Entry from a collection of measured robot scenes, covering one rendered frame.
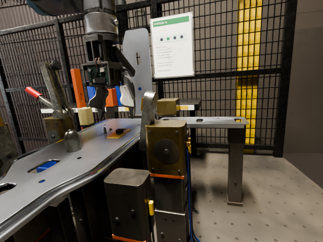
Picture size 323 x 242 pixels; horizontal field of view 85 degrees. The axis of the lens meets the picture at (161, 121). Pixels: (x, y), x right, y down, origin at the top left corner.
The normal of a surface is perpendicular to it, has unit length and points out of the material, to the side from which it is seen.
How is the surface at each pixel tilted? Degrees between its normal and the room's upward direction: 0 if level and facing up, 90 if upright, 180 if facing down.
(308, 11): 90
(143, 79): 90
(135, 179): 0
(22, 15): 90
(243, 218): 0
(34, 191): 0
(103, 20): 91
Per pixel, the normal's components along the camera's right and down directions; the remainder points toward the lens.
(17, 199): -0.07, -0.97
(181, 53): -0.27, 0.25
